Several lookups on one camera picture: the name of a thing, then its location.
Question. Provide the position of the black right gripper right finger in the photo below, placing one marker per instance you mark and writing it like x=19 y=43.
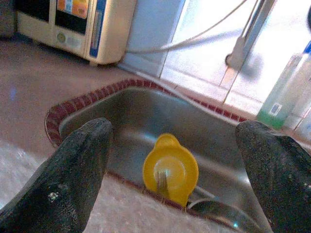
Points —
x=279 y=174

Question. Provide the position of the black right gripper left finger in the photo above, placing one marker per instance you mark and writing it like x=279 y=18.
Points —
x=60 y=182

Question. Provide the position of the round steel bowl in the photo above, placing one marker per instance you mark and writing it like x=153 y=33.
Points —
x=218 y=213

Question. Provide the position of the yellow plastic cup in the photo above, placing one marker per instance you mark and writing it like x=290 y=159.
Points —
x=179 y=177

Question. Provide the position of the clear bubble wrap sheet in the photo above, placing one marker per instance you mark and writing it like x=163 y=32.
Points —
x=133 y=213

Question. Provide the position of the blue capped soap bottle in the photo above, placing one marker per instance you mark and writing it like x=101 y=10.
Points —
x=281 y=92

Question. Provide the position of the large steel sink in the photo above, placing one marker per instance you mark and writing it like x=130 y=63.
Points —
x=170 y=114

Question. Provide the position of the steel faucet pipe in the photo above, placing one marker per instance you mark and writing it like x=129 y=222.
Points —
x=252 y=31

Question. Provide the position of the cream water ionizer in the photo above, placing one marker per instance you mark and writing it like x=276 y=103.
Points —
x=107 y=36

